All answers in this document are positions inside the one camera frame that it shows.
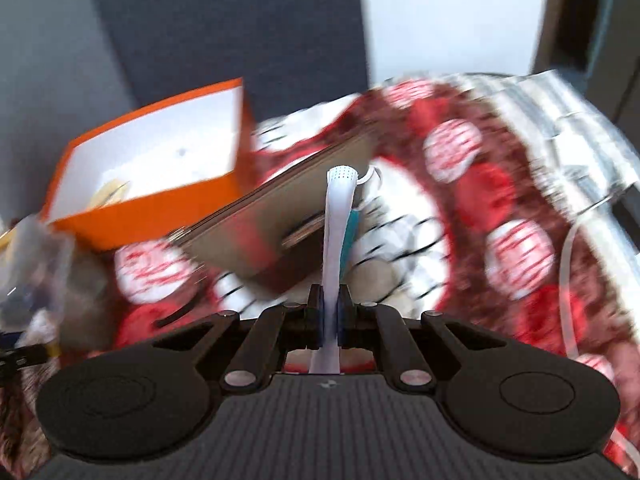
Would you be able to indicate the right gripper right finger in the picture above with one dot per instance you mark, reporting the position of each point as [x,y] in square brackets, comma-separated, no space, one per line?
[381,329]

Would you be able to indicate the orange cardboard box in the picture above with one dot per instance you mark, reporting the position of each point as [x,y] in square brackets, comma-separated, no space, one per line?
[155,170]

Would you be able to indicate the red patterned plush blanket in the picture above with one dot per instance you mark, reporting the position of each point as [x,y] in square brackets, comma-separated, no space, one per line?
[462,229]

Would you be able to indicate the grey red handbag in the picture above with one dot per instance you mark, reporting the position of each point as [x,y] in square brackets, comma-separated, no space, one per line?
[272,238]

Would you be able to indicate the clear plastic storage box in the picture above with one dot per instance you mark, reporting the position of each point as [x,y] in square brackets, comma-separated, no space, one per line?
[35,267]

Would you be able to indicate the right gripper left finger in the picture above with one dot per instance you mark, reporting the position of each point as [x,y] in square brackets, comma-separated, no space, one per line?
[267,340]

